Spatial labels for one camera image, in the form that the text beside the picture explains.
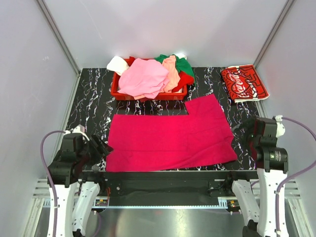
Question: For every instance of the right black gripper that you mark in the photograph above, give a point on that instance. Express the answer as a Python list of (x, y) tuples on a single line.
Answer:
[(249, 123)]

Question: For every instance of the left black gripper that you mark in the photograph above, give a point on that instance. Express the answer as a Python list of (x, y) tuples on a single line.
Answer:
[(104, 149)]

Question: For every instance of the magenta t shirt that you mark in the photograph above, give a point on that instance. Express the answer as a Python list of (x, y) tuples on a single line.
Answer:
[(151, 143)]

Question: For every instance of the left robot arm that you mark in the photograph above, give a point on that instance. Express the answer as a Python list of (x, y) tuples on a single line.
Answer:
[(72, 190)]

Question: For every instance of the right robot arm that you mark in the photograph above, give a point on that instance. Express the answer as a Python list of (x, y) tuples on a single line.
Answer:
[(266, 217)]

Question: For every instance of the black marble pattern mat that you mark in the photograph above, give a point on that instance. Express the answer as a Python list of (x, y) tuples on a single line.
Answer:
[(94, 108)]

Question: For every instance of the red white printed folded shirt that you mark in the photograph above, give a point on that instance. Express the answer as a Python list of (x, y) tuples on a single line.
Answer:
[(244, 84)]

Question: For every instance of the left connector box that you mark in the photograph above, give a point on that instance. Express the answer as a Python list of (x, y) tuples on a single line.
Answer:
[(101, 202)]

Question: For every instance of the connector box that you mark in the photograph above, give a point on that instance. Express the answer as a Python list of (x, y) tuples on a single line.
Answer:
[(101, 202), (233, 206)]

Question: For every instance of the red plastic bin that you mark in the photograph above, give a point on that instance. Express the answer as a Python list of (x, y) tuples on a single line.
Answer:
[(161, 96)]

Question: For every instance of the right connector box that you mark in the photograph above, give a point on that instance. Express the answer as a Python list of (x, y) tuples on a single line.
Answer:
[(233, 206)]

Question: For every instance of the red t shirt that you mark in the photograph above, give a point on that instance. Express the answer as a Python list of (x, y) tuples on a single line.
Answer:
[(185, 80)]

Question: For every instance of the light pink t shirt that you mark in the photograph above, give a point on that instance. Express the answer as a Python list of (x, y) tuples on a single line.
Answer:
[(143, 78)]

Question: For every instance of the white cloth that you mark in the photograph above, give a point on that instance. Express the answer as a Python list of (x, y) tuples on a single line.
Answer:
[(117, 65)]

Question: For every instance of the green t shirt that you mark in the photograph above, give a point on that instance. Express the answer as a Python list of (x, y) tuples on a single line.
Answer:
[(181, 64)]

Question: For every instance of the peach t shirt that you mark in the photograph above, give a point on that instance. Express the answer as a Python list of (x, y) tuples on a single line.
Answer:
[(173, 75)]

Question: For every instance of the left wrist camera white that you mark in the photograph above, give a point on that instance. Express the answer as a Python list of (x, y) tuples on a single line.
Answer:
[(78, 129)]

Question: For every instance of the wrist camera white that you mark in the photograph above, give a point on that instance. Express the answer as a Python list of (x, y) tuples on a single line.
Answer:
[(78, 129), (280, 130)]

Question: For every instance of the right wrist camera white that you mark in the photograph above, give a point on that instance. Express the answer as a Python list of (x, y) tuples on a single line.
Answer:
[(280, 130)]

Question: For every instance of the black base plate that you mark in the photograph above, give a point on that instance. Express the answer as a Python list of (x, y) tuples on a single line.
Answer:
[(169, 188)]

